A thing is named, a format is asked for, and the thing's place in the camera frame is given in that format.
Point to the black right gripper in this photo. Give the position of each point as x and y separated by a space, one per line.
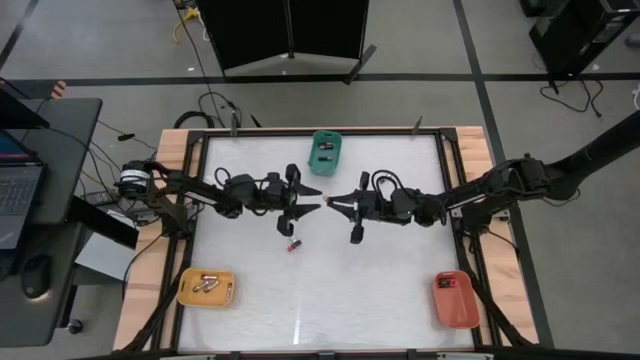
367 216

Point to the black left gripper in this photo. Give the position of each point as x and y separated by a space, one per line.
272 209

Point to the teal plastic basket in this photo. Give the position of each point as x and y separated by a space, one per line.
314 167

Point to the small black silver battery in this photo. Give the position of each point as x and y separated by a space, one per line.
326 158
326 146

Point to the red black MAX battery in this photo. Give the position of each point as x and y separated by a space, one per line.
294 245

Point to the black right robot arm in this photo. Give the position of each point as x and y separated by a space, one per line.
480 192

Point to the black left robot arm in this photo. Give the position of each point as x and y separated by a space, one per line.
200 190

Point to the yellow plastic tray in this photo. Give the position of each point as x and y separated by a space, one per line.
200 300

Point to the salmon plastic tray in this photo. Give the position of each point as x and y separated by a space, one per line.
457 310

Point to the black folding partition screen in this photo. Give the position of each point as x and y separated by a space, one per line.
250 30

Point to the white box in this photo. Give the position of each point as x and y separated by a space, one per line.
105 257

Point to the black side desk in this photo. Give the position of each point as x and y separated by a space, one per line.
60 150

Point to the black support pole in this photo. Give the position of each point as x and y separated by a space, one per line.
600 150

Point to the black computer mouse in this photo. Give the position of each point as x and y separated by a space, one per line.
36 275

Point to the laptop computer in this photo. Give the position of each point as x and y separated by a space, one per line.
15 195

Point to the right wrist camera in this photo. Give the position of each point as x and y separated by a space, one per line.
374 200

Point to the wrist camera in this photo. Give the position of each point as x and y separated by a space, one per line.
275 184
374 200

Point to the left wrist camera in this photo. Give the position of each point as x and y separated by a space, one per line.
275 184

